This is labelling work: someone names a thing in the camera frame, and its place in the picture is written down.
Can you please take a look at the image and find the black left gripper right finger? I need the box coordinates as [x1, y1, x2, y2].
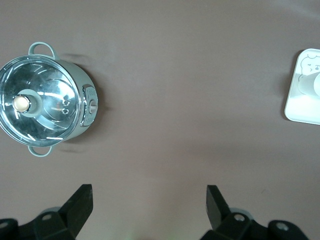
[201, 184, 270, 240]

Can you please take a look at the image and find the cream bear print tray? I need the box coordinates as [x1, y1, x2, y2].
[284, 47, 320, 125]

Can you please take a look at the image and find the glass pot lid with knob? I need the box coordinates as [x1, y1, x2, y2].
[0, 55, 83, 147]

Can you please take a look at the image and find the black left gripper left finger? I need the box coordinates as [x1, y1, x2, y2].
[18, 184, 94, 240]

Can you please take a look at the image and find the white IKEA cup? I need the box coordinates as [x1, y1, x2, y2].
[297, 72, 320, 97]

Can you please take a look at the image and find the pale green electric cooking pot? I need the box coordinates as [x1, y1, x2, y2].
[0, 41, 99, 158]

